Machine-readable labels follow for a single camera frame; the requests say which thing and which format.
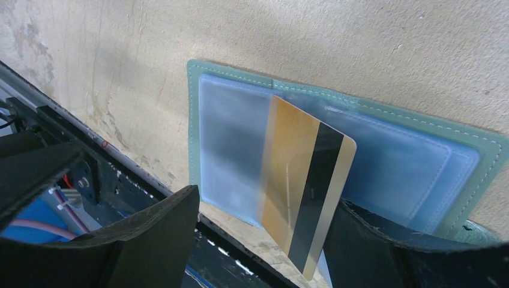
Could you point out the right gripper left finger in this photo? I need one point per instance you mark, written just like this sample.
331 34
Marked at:
148 249

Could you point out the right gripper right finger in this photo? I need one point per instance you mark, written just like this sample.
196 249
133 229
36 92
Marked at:
363 249

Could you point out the teal card holder wallet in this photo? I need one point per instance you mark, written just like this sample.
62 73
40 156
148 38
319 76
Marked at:
419 171

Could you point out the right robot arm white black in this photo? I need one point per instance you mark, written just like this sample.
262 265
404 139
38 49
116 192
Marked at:
162 246

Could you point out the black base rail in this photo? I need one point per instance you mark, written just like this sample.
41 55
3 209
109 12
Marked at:
99 171

